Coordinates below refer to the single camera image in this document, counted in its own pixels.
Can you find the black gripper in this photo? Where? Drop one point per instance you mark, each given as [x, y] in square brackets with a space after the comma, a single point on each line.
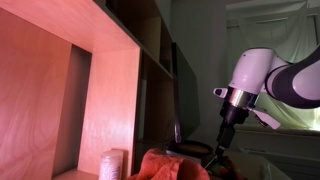
[231, 123]

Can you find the orange terry towel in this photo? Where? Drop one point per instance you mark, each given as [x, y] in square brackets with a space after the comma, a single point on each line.
[166, 166]

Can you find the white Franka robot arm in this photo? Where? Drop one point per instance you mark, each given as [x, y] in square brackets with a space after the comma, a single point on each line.
[286, 80]

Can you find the dark round tray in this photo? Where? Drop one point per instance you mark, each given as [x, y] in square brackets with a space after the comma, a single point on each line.
[190, 148]

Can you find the black computer monitor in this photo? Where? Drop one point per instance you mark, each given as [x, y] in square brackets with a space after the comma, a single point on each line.
[185, 96]

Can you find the pale pink cylindrical roll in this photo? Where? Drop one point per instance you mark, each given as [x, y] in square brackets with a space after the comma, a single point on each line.
[111, 165]

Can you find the white hanging sheet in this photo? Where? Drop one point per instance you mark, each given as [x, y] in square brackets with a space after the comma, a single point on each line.
[286, 30]

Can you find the light wooden shelf unit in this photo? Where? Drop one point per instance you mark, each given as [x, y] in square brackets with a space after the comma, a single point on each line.
[50, 83]

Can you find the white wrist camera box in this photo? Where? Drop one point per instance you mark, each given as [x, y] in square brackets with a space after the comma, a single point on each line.
[266, 119]

